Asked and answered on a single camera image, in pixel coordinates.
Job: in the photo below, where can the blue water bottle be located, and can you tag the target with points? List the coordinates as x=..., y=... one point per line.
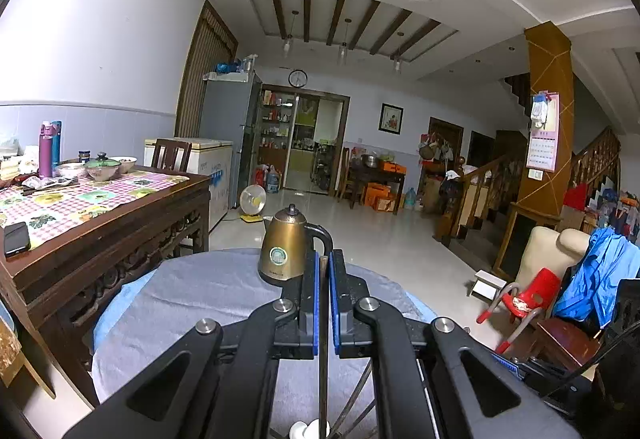
x=56, y=139

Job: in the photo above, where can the pendant lamp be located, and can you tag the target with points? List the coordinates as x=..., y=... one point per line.
x=344, y=51
x=397, y=64
x=287, y=44

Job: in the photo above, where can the white bowl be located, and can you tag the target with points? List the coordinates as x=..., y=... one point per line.
x=124, y=164

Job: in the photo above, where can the red plastic chair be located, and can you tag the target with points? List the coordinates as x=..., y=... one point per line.
x=532, y=291

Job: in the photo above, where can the dark red wooden stool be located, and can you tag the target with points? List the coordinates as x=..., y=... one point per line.
x=565, y=339

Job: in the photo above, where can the cream armchair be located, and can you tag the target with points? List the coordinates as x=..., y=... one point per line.
x=540, y=249

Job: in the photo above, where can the pot with green lid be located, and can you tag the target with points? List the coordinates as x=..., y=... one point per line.
x=102, y=168

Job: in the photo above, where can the black kettle base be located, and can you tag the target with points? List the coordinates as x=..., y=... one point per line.
x=280, y=283

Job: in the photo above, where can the blue jacket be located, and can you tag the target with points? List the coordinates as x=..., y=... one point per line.
x=600, y=274

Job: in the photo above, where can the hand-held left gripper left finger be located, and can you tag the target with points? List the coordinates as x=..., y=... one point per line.
x=312, y=304

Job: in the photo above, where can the light blue tablecloth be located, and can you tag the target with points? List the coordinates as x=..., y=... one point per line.
x=112, y=309

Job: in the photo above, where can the round wall clock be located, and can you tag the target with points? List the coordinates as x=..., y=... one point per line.
x=298, y=78

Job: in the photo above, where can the wooden dining chair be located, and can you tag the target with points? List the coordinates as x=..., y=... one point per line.
x=171, y=154

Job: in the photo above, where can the glass shelf cabinet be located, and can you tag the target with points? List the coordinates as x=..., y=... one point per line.
x=280, y=129

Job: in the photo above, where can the purple water bottle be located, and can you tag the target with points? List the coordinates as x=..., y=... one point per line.
x=46, y=154

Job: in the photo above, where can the pink wall calendar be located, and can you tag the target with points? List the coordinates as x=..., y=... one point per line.
x=542, y=149

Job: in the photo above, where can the large white spoon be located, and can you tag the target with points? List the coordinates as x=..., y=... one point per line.
x=300, y=430

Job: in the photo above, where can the white step stool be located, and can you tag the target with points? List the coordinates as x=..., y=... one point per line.
x=485, y=286

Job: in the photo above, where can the checkered tablecloth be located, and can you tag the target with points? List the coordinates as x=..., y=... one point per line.
x=100, y=199

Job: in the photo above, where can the small dark jar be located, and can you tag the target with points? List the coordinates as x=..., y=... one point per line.
x=84, y=156

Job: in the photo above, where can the orange boxes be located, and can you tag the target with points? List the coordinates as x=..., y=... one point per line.
x=382, y=196

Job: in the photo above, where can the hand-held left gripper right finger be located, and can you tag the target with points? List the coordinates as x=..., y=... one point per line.
x=336, y=304

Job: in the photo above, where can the golden brown pillar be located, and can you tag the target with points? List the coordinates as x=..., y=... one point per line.
x=547, y=84

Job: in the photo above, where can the grey refrigerator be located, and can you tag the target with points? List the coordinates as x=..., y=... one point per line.
x=227, y=114

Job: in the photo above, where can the black phone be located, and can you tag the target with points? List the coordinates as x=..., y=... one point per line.
x=16, y=239

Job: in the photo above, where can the framed picture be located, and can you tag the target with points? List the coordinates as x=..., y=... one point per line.
x=391, y=119

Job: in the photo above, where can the wooden stair railing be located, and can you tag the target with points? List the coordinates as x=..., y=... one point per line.
x=480, y=189

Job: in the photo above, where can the blue water jug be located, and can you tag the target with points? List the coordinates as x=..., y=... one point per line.
x=410, y=200
x=273, y=181

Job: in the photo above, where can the wooden side table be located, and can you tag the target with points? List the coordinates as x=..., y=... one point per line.
x=375, y=176

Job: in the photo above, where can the white chest freezer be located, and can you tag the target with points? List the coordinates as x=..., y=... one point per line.
x=215, y=179

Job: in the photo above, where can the golden electric kettle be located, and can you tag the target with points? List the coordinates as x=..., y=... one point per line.
x=285, y=244

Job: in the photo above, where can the small white spoon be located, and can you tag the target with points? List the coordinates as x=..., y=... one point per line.
x=319, y=429

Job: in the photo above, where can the carved wooden dining table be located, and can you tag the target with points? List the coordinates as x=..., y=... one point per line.
x=125, y=239

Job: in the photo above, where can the brown slatted door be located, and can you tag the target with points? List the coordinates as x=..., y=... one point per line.
x=205, y=79

